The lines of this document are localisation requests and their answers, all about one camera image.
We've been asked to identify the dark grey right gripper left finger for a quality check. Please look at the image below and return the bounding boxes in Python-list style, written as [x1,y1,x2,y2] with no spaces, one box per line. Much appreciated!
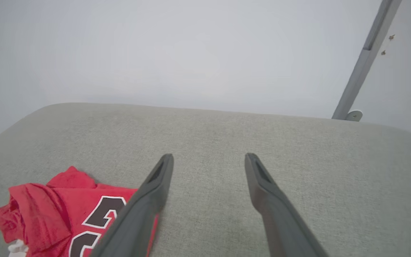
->
[90,153,174,257]

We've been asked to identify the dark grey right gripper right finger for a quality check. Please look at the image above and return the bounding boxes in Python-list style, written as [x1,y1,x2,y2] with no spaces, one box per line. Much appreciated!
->
[244,153,329,257]

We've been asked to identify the red and white jersey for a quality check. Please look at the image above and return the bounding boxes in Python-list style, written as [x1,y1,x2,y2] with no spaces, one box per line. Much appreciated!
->
[0,166,160,257]

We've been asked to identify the metal post foot bracket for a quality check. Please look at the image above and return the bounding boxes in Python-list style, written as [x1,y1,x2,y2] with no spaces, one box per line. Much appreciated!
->
[345,110,364,122]

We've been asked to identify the grey metal post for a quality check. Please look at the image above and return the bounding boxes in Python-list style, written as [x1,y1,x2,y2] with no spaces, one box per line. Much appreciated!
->
[331,0,402,120]

